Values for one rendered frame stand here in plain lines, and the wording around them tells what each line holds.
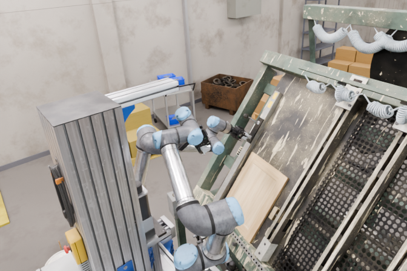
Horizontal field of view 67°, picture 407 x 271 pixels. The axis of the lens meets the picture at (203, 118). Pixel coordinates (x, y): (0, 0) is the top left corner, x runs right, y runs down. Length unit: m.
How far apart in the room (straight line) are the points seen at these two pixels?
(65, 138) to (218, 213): 0.62
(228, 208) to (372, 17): 1.55
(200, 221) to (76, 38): 4.28
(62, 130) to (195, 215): 0.56
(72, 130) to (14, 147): 4.22
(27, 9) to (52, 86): 1.10
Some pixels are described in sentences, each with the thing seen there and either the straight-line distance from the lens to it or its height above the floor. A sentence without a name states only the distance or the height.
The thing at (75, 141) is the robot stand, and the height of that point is 1.95.
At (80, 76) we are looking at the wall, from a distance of 5.26.
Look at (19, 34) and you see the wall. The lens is 4.99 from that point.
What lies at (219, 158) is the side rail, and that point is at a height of 1.13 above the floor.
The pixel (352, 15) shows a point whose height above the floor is 2.16.
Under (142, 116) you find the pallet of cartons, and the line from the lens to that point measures 4.78.
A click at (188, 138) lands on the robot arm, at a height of 1.80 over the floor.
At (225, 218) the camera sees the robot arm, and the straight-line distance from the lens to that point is 1.23.
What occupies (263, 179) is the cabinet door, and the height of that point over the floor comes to 1.20.
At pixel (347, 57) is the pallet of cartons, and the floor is 0.46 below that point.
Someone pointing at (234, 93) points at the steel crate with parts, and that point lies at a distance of 5.67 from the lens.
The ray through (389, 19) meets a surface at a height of 2.15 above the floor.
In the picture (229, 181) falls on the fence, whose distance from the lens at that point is 2.31.
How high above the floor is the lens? 2.46
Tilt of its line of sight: 25 degrees down
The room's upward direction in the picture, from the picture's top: 4 degrees counter-clockwise
